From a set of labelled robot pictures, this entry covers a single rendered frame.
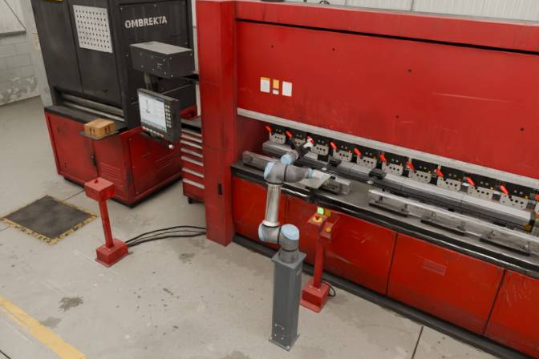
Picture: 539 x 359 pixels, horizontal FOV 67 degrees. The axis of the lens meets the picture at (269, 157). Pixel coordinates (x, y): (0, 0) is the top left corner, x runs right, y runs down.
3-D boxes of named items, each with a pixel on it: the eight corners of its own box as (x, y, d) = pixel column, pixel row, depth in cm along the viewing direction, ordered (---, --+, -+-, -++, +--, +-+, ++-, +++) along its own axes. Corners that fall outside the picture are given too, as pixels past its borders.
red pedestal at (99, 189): (94, 260, 386) (78, 183, 350) (115, 246, 405) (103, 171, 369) (107, 268, 376) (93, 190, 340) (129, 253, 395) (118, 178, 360)
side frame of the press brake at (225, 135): (206, 239, 420) (194, -1, 321) (253, 202, 485) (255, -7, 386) (225, 247, 408) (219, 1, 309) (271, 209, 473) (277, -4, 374)
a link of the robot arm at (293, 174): (304, 167, 257) (313, 166, 305) (287, 164, 259) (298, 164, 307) (301, 185, 257) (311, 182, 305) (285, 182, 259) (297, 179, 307)
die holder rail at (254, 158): (242, 162, 385) (242, 152, 381) (245, 159, 390) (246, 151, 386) (288, 176, 361) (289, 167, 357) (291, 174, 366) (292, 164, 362)
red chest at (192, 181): (182, 204, 477) (176, 124, 435) (210, 187, 516) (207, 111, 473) (216, 218, 454) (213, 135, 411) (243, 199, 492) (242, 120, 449)
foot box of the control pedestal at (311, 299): (297, 303, 343) (297, 292, 338) (310, 285, 363) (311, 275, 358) (318, 313, 334) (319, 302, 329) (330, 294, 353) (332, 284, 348)
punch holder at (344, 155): (332, 158, 328) (334, 139, 321) (337, 154, 335) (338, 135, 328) (350, 163, 321) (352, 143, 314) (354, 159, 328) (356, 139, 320)
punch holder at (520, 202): (499, 203, 271) (505, 181, 264) (500, 198, 278) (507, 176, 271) (524, 210, 264) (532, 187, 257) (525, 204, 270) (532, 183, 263)
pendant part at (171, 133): (140, 129, 355) (135, 89, 339) (152, 126, 363) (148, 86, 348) (173, 143, 329) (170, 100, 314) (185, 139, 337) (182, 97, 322)
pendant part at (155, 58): (139, 141, 367) (127, 44, 330) (162, 133, 384) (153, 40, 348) (176, 157, 338) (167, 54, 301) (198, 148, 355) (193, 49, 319)
